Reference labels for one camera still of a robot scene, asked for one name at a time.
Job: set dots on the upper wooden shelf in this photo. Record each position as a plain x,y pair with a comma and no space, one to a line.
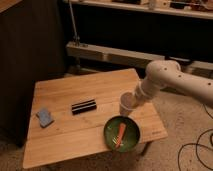
150,6

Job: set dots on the green ceramic bowl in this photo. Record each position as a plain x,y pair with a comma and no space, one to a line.
130,138

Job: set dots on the wooden table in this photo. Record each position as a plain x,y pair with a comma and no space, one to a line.
71,136

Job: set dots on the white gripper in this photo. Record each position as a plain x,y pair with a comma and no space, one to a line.
143,93

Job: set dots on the metal pole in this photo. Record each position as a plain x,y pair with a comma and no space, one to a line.
76,37

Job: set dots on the blue sponge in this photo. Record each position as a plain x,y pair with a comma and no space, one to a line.
45,118

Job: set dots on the grey metal shelf beam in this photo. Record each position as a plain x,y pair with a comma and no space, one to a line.
131,58

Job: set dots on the orange carrot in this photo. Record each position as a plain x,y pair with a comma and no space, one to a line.
121,132

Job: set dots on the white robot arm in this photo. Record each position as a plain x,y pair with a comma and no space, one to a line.
167,73

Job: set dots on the black striped bar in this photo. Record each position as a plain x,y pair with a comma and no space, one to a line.
83,107

